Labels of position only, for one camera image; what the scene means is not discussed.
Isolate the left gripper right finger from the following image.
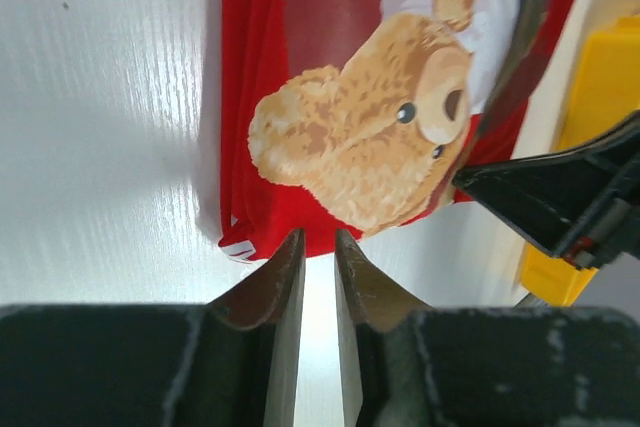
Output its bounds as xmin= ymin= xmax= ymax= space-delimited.
xmin=335 ymin=230 xmax=639 ymax=426

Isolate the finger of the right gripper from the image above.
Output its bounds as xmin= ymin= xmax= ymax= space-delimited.
xmin=453 ymin=112 xmax=639 ymax=269

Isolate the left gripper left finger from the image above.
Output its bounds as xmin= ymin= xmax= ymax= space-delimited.
xmin=1 ymin=230 xmax=305 ymax=426

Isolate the red t shirt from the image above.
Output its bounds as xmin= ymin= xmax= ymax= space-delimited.
xmin=218 ymin=0 xmax=575 ymax=261

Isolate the yellow plastic tray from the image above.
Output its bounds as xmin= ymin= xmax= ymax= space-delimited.
xmin=520 ymin=15 xmax=639 ymax=306

